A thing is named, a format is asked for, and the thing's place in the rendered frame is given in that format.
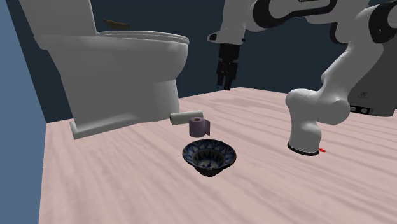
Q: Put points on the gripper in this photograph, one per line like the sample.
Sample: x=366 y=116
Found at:
x=229 y=52

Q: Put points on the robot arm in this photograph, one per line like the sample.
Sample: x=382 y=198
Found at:
x=322 y=102

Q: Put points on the purple toilet paper roll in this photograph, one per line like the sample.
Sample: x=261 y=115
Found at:
x=196 y=128

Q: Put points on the white paper roll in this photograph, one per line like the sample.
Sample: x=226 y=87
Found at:
x=181 y=118

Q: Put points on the blue patterned bowl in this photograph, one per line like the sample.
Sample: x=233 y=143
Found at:
x=208 y=156

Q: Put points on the white toilet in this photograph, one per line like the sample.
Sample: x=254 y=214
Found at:
x=118 y=77

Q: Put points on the brown flat object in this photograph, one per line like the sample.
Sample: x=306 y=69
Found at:
x=116 y=24

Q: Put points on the grey appliance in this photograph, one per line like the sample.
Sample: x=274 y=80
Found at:
x=375 y=80

